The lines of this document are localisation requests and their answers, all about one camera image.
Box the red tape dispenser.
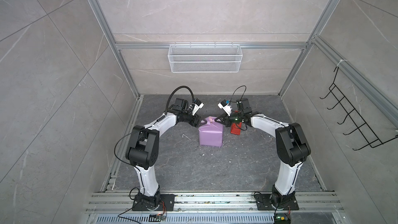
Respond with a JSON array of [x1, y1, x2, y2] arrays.
[[230, 122, 242, 135]]

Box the pink wrapping paper sheet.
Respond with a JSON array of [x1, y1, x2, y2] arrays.
[[199, 116, 224, 147]]

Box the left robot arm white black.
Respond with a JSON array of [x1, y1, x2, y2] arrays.
[[125, 98, 204, 208]]

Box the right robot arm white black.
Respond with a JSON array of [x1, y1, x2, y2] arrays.
[[216, 98, 311, 210]]

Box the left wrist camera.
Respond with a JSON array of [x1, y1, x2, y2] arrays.
[[190, 98, 204, 116]]

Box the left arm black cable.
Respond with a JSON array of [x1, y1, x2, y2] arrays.
[[113, 85, 196, 169]]

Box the white wire mesh basket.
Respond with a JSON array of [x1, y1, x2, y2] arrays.
[[167, 44, 243, 73]]

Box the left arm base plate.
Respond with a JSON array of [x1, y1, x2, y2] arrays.
[[132, 193, 176, 212]]

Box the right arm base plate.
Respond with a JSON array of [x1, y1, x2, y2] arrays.
[[253, 192, 299, 211]]

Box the aluminium rail base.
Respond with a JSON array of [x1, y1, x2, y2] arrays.
[[80, 191, 350, 224]]

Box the black wire hook rack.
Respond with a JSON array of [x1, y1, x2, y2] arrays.
[[320, 66, 398, 151]]

